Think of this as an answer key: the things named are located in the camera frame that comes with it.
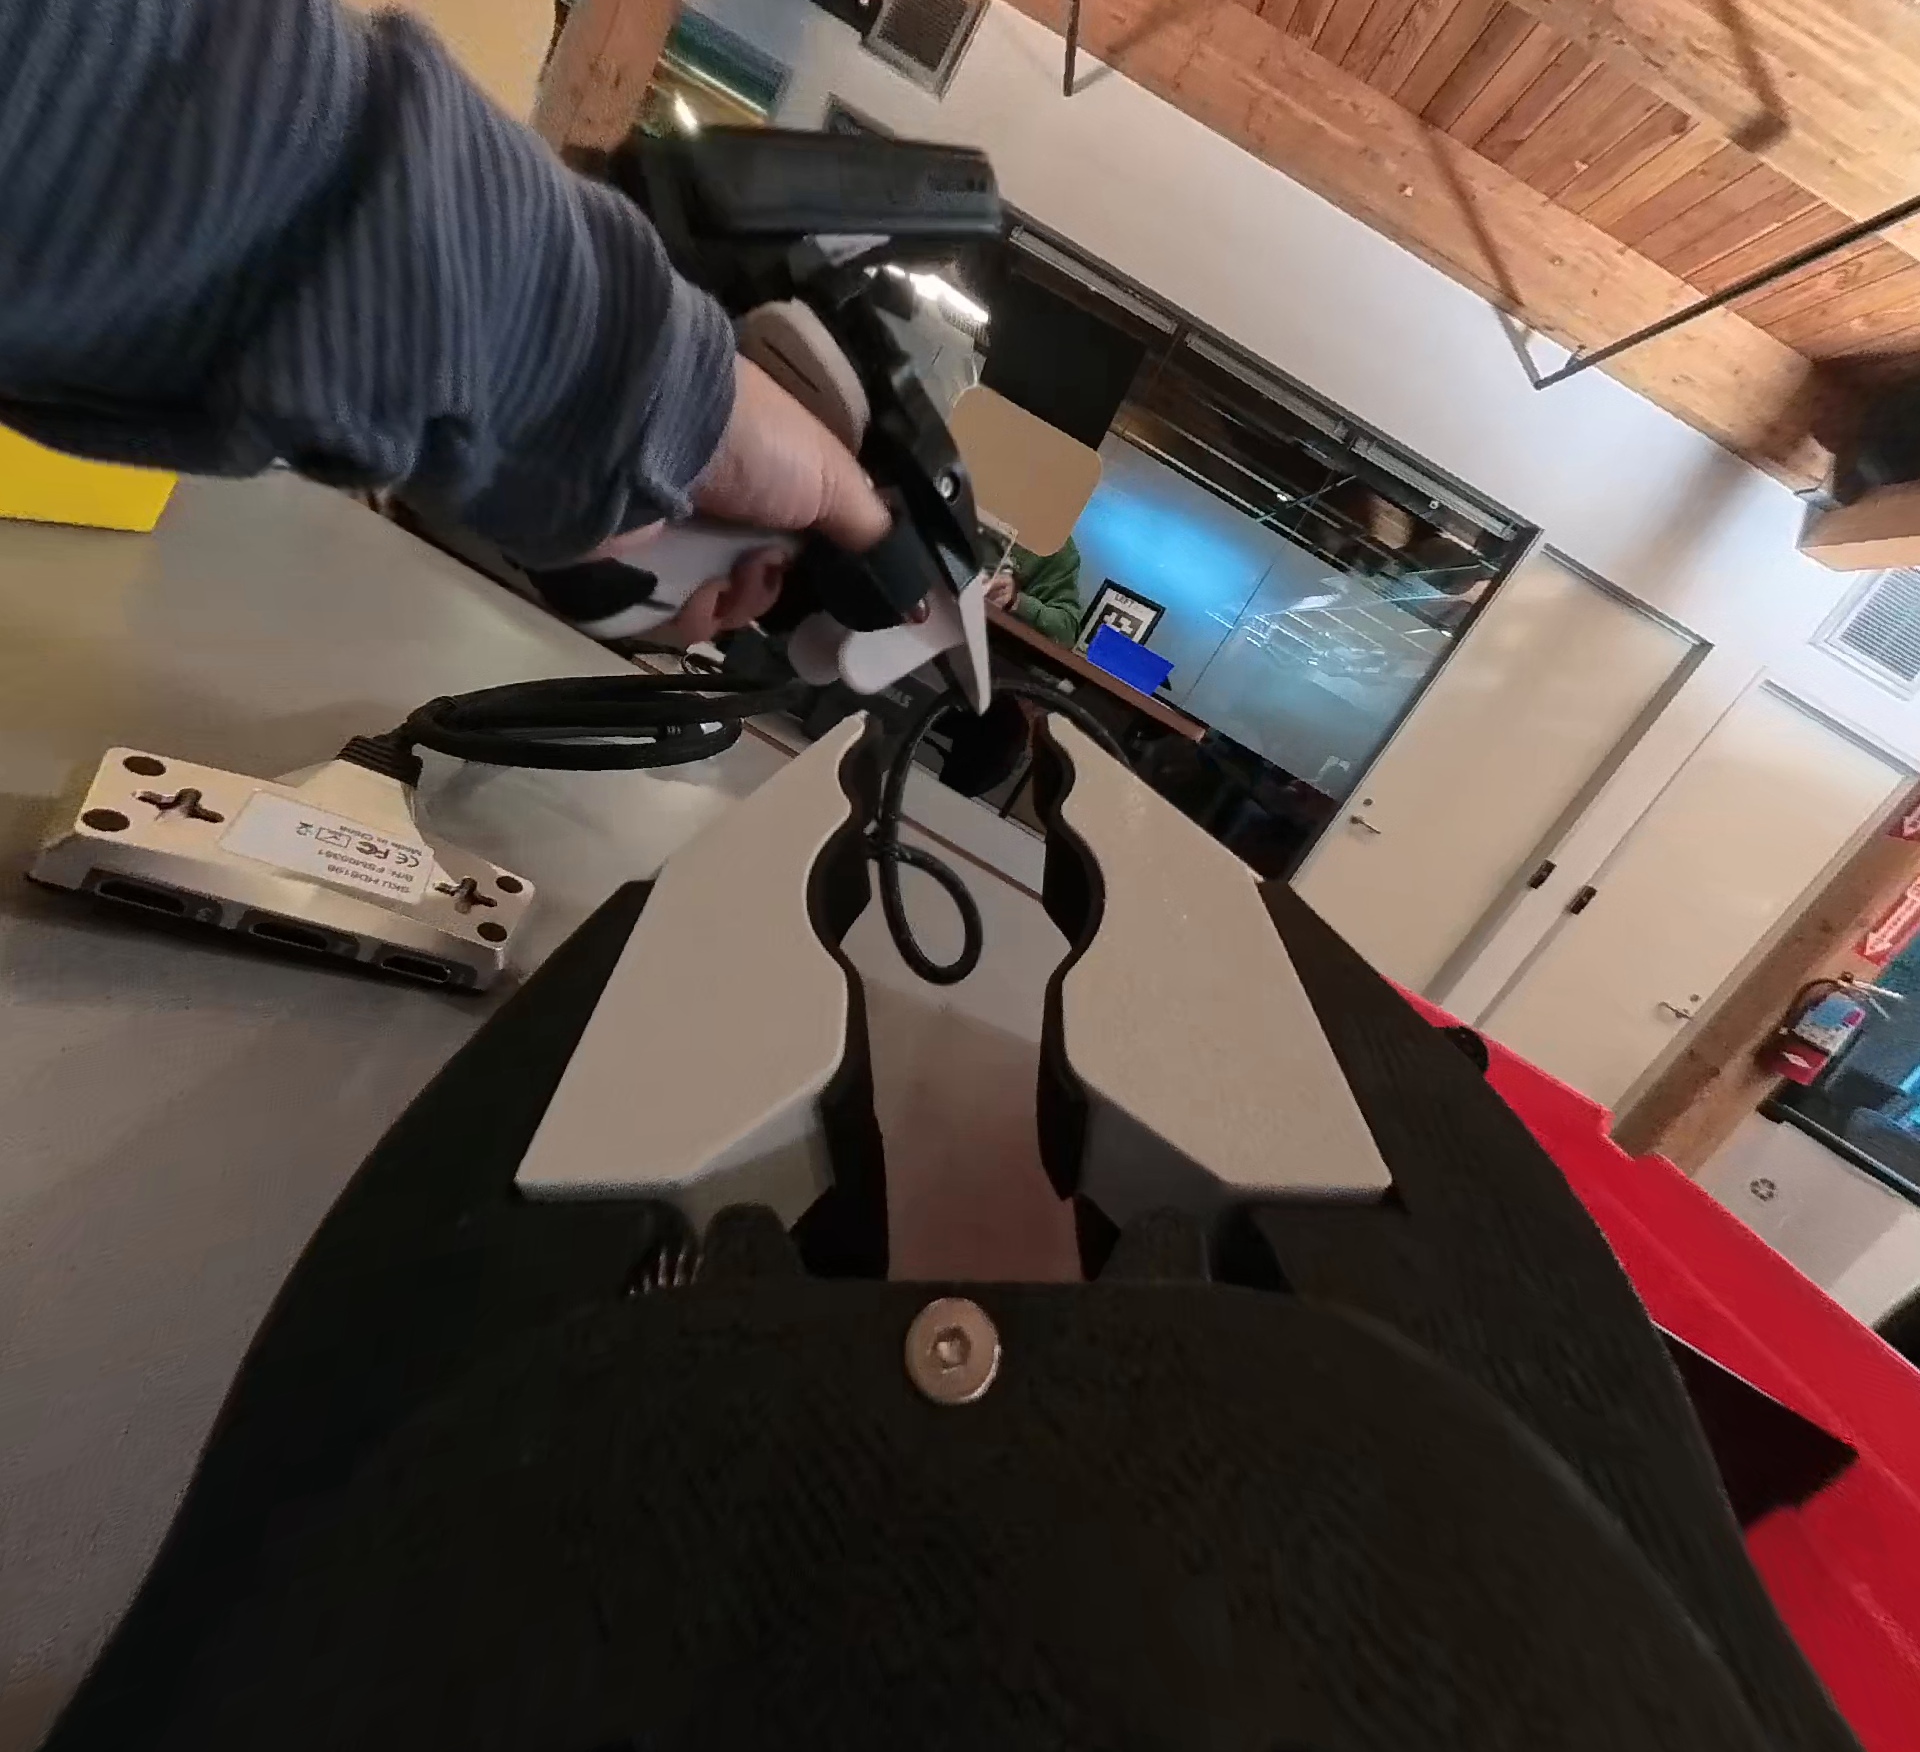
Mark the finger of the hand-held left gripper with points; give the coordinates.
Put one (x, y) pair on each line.
(878, 653)
(973, 641)

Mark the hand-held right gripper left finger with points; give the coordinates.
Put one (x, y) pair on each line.
(691, 1032)

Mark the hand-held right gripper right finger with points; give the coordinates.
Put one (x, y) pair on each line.
(1231, 1046)

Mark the silver and black adapter hub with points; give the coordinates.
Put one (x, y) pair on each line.
(179, 868)

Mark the red plastic bin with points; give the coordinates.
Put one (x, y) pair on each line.
(1724, 1256)

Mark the yellow plastic bin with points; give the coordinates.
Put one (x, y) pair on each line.
(75, 492)

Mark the person's left forearm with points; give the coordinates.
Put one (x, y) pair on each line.
(300, 209)

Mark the person's left hand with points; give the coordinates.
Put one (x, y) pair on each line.
(781, 462)

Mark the blue plastic bin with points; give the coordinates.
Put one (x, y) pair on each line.
(1125, 658)

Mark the framed black white tag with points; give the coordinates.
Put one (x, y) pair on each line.
(1125, 616)

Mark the long wooden table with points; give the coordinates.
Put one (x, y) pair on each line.
(1139, 702)

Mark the grey air vent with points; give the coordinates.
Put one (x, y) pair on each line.
(1882, 628)
(927, 24)

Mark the red fire extinguisher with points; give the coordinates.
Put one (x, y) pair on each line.
(1824, 1024)

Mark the black bin divider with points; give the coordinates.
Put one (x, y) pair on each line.
(1769, 1439)

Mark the wooden post red signs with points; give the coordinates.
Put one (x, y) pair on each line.
(1724, 1046)

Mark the black hanging metal frame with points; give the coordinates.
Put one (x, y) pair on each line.
(1650, 330)

